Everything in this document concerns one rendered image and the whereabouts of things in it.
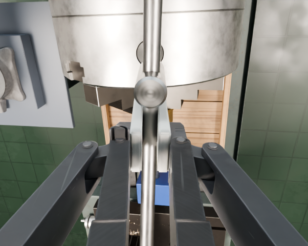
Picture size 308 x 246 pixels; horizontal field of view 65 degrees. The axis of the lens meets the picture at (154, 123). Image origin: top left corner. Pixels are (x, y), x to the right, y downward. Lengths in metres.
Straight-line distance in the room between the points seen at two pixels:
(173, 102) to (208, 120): 0.27
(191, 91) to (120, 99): 0.13
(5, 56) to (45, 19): 0.17
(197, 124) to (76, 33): 0.47
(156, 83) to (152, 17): 0.04
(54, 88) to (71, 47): 0.60
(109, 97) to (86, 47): 0.09
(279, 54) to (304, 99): 0.34
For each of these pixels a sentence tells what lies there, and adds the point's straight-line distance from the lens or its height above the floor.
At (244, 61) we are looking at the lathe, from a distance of 1.04.
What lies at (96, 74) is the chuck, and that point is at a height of 1.23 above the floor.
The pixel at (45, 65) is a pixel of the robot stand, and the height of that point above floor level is 0.75.
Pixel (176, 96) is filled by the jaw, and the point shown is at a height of 1.10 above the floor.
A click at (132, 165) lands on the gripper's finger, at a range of 0.16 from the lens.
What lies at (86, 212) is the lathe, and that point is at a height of 0.92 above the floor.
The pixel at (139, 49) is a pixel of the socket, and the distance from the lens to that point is 0.31.
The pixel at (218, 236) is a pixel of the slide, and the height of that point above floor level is 0.97.
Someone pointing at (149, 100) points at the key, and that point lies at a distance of 0.16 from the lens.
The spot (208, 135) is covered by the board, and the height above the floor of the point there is 0.88.
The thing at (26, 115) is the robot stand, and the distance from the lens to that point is 1.06.
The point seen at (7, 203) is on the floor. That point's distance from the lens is 2.78.
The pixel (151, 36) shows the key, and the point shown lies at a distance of 0.16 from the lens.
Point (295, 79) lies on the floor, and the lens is 1.71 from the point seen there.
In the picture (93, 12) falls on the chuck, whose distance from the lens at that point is 0.33.
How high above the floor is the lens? 1.54
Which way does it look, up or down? 64 degrees down
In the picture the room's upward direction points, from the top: 162 degrees counter-clockwise
